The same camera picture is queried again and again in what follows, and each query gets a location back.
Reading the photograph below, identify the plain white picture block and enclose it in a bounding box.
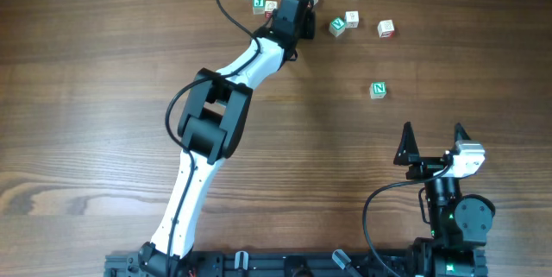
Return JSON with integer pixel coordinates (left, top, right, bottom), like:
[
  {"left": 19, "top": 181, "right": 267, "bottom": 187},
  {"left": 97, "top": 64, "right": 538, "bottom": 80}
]
[{"left": 345, "top": 11, "right": 360, "bottom": 28}]

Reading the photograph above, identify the green N letter block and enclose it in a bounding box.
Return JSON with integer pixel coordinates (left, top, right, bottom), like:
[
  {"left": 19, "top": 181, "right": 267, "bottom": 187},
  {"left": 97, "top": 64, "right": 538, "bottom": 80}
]
[{"left": 369, "top": 82, "right": 387, "bottom": 99}]

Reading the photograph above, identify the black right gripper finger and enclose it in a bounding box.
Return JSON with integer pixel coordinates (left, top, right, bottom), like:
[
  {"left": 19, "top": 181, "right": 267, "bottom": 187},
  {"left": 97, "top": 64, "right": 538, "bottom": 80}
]
[
  {"left": 393, "top": 122, "right": 420, "bottom": 166},
  {"left": 454, "top": 123, "right": 471, "bottom": 142}
]

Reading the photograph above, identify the green V letter block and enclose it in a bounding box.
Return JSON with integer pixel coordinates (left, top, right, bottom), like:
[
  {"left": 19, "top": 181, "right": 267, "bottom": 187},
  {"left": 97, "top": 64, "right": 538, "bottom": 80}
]
[{"left": 329, "top": 17, "right": 346, "bottom": 37}]

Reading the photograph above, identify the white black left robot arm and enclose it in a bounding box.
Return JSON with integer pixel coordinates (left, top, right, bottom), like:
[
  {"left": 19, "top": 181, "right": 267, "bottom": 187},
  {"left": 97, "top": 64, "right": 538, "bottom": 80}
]
[{"left": 138, "top": 0, "right": 316, "bottom": 276}]

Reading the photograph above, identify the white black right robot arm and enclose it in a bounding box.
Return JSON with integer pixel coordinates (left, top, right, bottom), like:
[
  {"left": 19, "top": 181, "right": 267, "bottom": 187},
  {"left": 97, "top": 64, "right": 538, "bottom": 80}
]
[{"left": 393, "top": 122, "right": 496, "bottom": 277}]

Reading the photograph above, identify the green J letter block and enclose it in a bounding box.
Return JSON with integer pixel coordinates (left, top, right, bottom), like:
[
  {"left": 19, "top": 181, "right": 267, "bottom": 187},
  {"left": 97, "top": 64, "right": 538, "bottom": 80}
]
[{"left": 252, "top": 0, "right": 266, "bottom": 15}]

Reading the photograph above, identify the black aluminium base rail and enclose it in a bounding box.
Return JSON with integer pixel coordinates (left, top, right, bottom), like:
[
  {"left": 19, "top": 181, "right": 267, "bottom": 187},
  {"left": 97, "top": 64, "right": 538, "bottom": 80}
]
[{"left": 103, "top": 249, "right": 488, "bottom": 277}]

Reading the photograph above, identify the white red letter block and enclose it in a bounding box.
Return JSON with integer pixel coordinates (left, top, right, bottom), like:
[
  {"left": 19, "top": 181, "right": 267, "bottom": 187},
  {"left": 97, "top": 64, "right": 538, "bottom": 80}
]
[{"left": 264, "top": 0, "right": 278, "bottom": 19}]

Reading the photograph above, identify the white red picture block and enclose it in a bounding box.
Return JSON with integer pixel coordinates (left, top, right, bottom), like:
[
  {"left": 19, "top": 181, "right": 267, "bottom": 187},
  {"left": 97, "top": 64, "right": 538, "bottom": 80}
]
[{"left": 377, "top": 20, "right": 395, "bottom": 38}]

